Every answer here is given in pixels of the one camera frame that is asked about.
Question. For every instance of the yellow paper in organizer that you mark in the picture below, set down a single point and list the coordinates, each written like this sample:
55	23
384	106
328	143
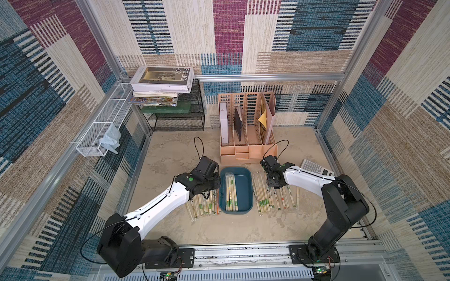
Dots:
263	119

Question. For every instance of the stack of colourful magazines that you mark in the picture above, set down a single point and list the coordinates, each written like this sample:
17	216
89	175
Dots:
154	98

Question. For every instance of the pink desktop file organizer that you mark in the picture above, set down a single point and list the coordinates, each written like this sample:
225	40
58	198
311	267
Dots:
256	142

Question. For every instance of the teal plastic storage box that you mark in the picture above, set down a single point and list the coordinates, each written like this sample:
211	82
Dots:
244	190

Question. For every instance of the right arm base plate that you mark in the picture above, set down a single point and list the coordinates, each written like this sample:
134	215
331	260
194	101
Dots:
299	254

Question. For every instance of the chopsticks pair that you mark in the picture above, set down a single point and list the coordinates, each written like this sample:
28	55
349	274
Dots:
255	192
264	194
277	200
270	197
292	201

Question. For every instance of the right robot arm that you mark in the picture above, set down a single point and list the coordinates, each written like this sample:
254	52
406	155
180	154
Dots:
345	205

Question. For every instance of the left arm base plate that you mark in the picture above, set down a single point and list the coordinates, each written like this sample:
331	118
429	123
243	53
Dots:
184	258

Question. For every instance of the chopsticks red print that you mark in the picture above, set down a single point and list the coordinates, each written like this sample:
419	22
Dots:
217	207

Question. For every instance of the aluminium front rail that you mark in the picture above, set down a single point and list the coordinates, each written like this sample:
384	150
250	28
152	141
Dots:
350	250

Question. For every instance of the large white book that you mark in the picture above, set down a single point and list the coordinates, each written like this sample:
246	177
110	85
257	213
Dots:
163	79

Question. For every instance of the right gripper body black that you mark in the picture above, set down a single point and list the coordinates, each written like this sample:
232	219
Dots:
274	180

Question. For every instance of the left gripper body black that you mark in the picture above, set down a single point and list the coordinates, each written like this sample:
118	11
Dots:
214	182

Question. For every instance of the white box in organizer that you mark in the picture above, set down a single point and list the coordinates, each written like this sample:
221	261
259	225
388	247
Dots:
223	123

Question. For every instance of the black wire mesh shelf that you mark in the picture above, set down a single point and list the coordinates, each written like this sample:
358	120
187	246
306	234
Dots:
188	115

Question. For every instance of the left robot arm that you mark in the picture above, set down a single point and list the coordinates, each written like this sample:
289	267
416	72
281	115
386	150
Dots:
123	244

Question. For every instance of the crumpled white tissue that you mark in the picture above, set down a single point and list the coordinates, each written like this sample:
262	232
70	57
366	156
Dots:
111	139

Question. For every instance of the green folder on shelf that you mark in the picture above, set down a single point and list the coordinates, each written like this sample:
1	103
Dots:
179	109

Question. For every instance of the white calculator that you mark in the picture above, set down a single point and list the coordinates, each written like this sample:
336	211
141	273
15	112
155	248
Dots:
315	168

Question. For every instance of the black notebook in organizer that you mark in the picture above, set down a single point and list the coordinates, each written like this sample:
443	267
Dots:
238	121

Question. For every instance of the white wire wall basket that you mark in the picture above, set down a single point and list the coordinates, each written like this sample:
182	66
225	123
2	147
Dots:
111	111

